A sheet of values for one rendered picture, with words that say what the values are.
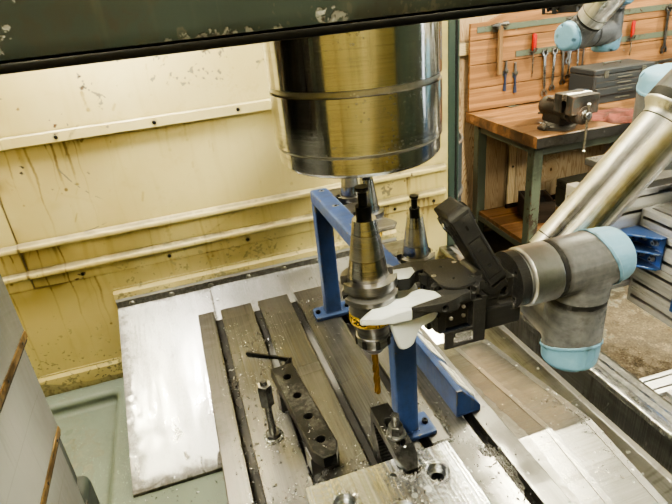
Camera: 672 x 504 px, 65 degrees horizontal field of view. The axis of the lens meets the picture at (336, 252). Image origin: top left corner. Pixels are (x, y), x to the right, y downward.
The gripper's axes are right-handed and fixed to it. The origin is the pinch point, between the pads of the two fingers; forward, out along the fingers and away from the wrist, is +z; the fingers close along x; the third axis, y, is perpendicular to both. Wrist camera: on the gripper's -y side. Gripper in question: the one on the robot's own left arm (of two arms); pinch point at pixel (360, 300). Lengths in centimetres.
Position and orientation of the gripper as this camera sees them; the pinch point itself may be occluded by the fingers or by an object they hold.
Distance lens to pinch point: 59.8
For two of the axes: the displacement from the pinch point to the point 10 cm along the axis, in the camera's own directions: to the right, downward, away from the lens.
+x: -3.0, -3.9, 8.7
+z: -9.5, 2.1, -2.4
